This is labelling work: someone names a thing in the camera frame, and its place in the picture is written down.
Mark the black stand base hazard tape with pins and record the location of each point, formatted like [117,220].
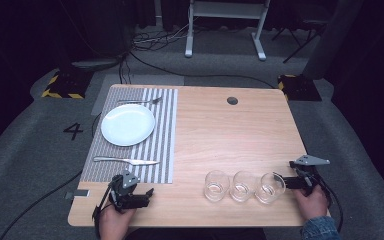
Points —
[300,88]
[67,83]

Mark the silver fork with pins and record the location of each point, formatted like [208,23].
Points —
[140,100]

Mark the silver table knife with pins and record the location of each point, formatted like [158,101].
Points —
[126,161]

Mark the white round plate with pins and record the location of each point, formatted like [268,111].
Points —
[127,125]

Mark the grey column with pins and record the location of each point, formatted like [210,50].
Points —
[333,36]

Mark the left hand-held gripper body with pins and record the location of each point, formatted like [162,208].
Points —
[123,190]

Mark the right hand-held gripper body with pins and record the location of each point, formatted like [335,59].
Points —
[306,173]

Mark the clear drinking glass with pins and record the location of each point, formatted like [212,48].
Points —
[244,186]
[216,186]
[269,188]

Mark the grey striped placemat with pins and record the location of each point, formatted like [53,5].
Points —
[163,140]

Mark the dark round table grommet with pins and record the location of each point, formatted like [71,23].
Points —
[232,100]

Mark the white desk frame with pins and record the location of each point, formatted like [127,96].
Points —
[226,10]

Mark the black folding chair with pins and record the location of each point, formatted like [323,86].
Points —
[300,36]

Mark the person's right hand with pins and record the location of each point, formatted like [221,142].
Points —
[311,204]

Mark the person's left hand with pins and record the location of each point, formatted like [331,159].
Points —
[115,222]

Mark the grey tape strip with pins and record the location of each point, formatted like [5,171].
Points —
[78,193]

